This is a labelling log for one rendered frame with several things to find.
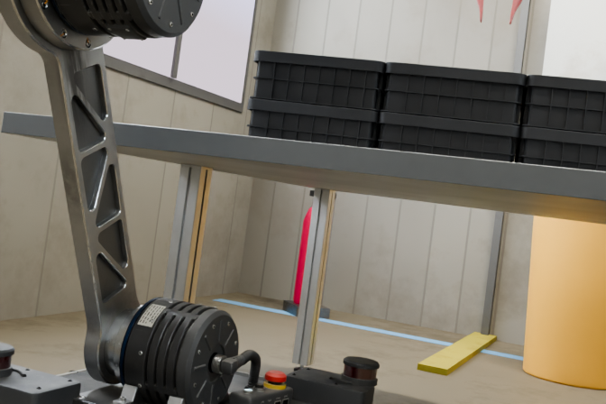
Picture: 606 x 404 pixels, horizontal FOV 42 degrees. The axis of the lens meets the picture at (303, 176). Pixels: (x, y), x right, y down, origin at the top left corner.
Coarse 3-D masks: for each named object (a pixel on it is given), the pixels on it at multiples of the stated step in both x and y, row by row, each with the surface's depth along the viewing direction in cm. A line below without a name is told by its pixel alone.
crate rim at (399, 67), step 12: (396, 72) 171; (408, 72) 171; (420, 72) 170; (432, 72) 170; (444, 72) 169; (456, 72) 169; (468, 72) 168; (480, 72) 167; (492, 72) 167; (504, 72) 166; (516, 84) 166
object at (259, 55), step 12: (264, 60) 178; (276, 60) 178; (288, 60) 177; (300, 60) 176; (312, 60) 176; (324, 60) 175; (336, 60) 174; (348, 60) 174; (360, 60) 173; (372, 60) 173; (384, 72) 174
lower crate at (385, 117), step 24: (384, 120) 171; (408, 120) 170; (432, 120) 169; (456, 120) 168; (384, 144) 172; (408, 144) 171; (432, 144) 169; (456, 144) 169; (480, 144) 168; (504, 144) 167
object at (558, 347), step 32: (544, 224) 338; (576, 224) 326; (544, 256) 336; (576, 256) 326; (544, 288) 335; (576, 288) 325; (544, 320) 333; (576, 320) 325; (544, 352) 332; (576, 352) 325; (576, 384) 325
